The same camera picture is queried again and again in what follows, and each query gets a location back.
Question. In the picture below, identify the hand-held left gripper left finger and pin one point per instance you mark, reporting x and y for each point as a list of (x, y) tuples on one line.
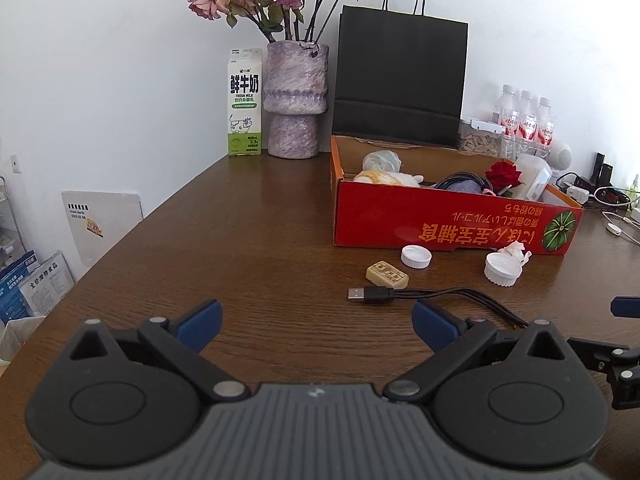
[(200, 322)]

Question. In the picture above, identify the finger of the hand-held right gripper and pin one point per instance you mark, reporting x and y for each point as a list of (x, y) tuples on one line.
[(627, 307), (625, 375)]

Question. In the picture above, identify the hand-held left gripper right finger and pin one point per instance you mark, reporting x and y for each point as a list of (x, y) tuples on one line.
[(434, 322)]

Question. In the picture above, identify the white ribbed lid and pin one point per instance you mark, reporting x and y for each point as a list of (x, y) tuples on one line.
[(500, 271)]

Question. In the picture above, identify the red cardboard box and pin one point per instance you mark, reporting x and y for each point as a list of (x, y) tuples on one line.
[(400, 220)]

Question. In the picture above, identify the yellow white plush toy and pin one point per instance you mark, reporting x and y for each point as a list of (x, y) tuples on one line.
[(390, 178)]

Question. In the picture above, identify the clear cotton swab container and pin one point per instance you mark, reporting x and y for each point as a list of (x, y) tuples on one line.
[(532, 175)]

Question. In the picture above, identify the red artificial rose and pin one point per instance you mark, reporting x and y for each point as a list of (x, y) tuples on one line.
[(502, 174)]

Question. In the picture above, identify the green plastic bag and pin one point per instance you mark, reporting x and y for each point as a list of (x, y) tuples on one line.
[(382, 160)]

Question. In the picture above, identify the clear lidded food container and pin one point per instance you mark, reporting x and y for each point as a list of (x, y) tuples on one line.
[(477, 142)]

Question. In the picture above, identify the small beige block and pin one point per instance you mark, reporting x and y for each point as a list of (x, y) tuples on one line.
[(387, 274)]

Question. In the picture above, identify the white round bottle cap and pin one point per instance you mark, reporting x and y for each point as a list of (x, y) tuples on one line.
[(416, 256)]

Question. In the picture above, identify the crumpled white tissue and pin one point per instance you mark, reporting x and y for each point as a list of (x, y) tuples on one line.
[(517, 250)]

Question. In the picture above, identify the white power adapter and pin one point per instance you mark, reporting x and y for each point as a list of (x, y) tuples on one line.
[(579, 195)]

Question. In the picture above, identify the black upright device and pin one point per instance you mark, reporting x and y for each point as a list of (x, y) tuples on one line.
[(602, 170)]

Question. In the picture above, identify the white printed board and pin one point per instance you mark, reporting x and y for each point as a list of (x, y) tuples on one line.
[(100, 220)]

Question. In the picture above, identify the white round speaker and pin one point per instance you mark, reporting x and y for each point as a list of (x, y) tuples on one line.
[(562, 154)]

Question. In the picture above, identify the blue printed box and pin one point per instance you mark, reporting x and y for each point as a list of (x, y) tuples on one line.
[(12, 295)]

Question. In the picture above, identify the clear water bottle red label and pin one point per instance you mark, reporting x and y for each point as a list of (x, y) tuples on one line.
[(526, 125), (505, 120), (545, 130)]

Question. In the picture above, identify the green white milk carton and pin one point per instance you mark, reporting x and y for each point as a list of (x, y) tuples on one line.
[(245, 105)]

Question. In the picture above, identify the purple mottled vase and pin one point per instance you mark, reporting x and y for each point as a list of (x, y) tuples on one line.
[(295, 95)]

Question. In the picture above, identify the black paper bag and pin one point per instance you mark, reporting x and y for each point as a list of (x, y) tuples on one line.
[(400, 75)]

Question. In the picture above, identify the white wall socket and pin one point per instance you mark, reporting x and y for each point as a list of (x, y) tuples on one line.
[(16, 162)]

